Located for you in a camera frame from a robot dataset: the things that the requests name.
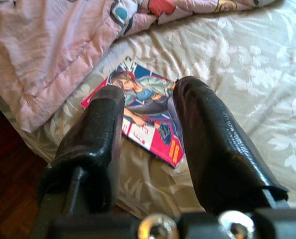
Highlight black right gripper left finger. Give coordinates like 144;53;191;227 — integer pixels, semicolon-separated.
30;85;126;225

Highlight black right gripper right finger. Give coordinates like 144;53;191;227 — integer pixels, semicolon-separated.
172;76;290;215

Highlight colourful comic book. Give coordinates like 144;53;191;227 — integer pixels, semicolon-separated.
80;56;186;169

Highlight bed with beige floral sheet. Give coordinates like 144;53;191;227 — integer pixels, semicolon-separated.
0;0;296;220

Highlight pink cartoon print blanket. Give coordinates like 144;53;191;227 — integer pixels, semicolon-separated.
0;0;286;134

